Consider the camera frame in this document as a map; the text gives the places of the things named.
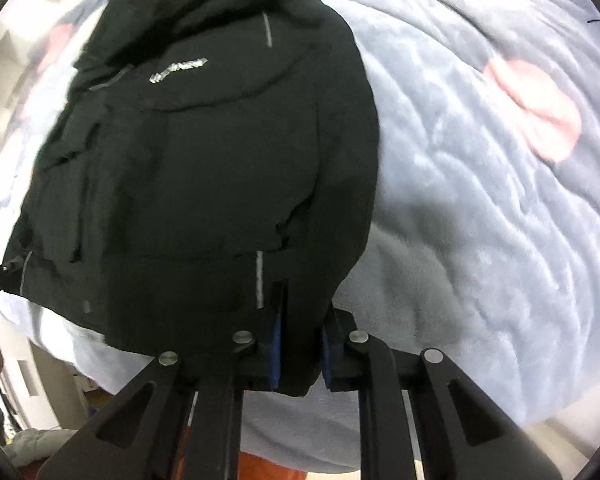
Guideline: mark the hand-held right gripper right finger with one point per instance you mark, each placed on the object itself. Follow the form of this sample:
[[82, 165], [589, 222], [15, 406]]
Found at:
[[330, 355]]

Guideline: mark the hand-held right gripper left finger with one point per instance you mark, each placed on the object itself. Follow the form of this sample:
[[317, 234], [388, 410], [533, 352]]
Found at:
[[276, 355]]

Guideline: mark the black hooded jacket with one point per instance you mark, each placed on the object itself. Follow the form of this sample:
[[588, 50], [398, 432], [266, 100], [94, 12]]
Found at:
[[205, 160]]

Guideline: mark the person's orange clothing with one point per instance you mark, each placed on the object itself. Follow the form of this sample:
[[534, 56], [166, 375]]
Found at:
[[270, 467]]

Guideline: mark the white cabinet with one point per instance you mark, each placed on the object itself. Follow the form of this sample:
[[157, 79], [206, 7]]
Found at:
[[45, 385]]

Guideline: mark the white crumpled cloth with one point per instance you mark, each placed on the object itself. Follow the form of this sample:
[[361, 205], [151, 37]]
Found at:
[[40, 442]]

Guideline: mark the grey floral blanket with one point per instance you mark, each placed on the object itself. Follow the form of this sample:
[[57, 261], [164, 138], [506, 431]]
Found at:
[[480, 210]]

